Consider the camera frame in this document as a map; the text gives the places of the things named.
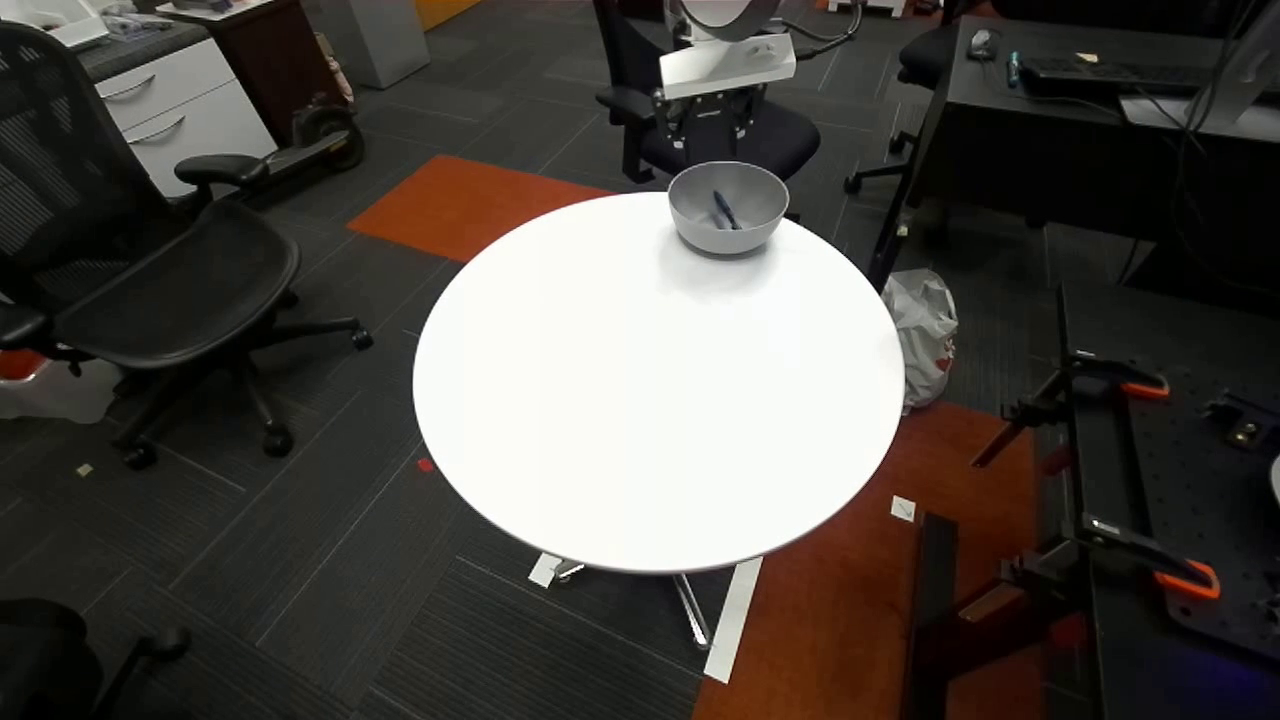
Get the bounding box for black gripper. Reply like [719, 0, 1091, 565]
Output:
[669, 84, 768, 155]

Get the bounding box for white round bowl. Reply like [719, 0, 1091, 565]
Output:
[665, 155, 793, 263]

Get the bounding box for white plastic bag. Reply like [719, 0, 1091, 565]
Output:
[881, 263, 964, 411]

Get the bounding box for black desk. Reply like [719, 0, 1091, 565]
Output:
[918, 14, 1280, 278]

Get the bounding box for grey cabinet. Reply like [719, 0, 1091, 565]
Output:
[314, 0, 434, 95]

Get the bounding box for black floor platform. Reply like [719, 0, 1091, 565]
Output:
[260, 93, 368, 186]

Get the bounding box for black flat keyboard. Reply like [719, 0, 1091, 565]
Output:
[1022, 44, 1225, 99]

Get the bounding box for dark brown wooden cabinet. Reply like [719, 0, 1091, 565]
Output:
[211, 0, 362, 138]

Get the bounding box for white table base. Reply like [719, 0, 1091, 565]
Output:
[525, 548, 768, 688]

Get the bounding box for white drawer cabinet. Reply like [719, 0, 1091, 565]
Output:
[76, 31, 286, 206]

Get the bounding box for black mesh office chair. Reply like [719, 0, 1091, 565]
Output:
[0, 15, 378, 472]

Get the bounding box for black metal workbench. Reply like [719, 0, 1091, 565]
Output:
[903, 283, 1280, 720]

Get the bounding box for white paper sheet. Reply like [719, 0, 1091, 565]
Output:
[0, 0, 114, 54]

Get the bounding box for white wrist mount plate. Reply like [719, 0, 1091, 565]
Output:
[656, 30, 806, 105]

